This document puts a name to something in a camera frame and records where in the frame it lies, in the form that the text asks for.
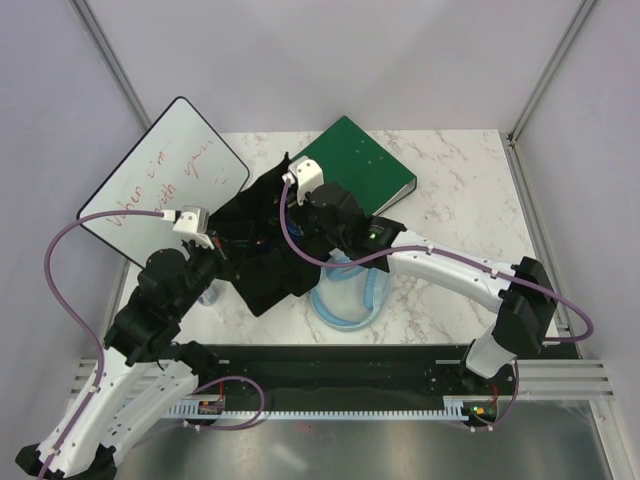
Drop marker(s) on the white cable duct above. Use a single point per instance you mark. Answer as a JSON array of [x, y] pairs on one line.
[[192, 409]]

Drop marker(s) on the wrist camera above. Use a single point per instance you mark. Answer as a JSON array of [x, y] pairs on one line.
[[191, 223], [306, 175]]

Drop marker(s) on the corner frame post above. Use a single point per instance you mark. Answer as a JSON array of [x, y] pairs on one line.
[[559, 55], [90, 22]]

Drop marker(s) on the water bottle near left arm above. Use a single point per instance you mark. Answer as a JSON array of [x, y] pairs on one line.
[[208, 297]]

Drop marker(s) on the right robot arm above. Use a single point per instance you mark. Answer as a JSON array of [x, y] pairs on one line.
[[519, 294]]

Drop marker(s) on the left corner frame post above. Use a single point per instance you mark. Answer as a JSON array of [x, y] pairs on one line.
[[90, 22]]

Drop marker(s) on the water bottle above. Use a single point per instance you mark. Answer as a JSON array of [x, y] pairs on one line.
[[294, 230]]

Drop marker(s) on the green ring binder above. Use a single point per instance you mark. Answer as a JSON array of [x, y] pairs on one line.
[[350, 157]]

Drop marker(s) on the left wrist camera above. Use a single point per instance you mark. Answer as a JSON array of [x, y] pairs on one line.
[[191, 223]]

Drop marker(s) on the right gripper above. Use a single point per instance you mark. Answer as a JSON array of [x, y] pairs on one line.
[[297, 213]]

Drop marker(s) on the light blue headphones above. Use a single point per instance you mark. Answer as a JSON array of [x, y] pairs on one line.
[[349, 298]]

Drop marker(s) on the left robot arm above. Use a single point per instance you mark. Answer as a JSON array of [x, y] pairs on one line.
[[101, 427]]

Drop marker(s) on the black canvas bag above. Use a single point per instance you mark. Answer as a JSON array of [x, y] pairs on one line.
[[263, 269]]

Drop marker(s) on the right corner frame post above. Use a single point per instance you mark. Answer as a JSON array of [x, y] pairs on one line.
[[559, 55]]

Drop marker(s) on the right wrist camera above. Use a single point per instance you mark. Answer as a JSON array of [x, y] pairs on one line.
[[306, 175]]

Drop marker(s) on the white whiteboard red writing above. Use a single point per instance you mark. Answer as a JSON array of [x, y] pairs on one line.
[[180, 161]]

